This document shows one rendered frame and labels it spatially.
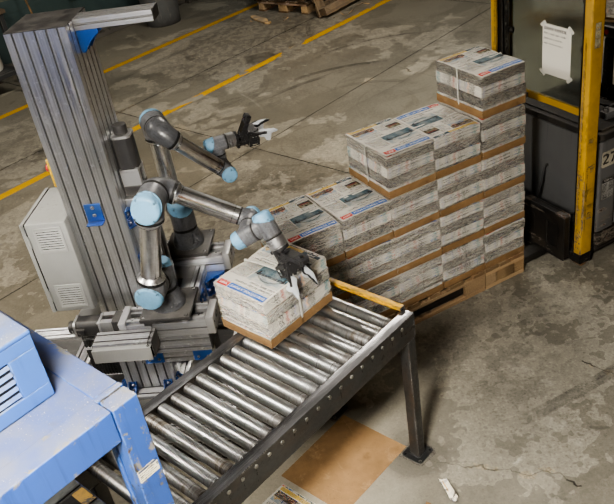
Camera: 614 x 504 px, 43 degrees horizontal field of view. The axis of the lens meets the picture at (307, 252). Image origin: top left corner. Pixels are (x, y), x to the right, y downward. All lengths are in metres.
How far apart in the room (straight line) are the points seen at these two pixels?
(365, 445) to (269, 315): 1.02
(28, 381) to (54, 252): 1.68
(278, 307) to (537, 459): 1.39
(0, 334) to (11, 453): 0.27
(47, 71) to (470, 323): 2.54
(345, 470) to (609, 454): 1.16
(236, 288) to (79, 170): 0.84
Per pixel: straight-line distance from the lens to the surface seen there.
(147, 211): 3.02
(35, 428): 1.97
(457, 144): 4.09
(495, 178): 4.34
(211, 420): 2.92
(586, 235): 4.77
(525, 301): 4.59
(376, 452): 3.77
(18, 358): 1.94
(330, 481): 3.69
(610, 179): 4.78
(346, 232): 3.87
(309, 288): 3.18
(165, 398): 3.06
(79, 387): 2.02
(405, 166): 3.92
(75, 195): 3.47
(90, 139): 3.32
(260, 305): 3.01
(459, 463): 3.71
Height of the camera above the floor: 2.77
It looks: 33 degrees down
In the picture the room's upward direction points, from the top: 10 degrees counter-clockwise
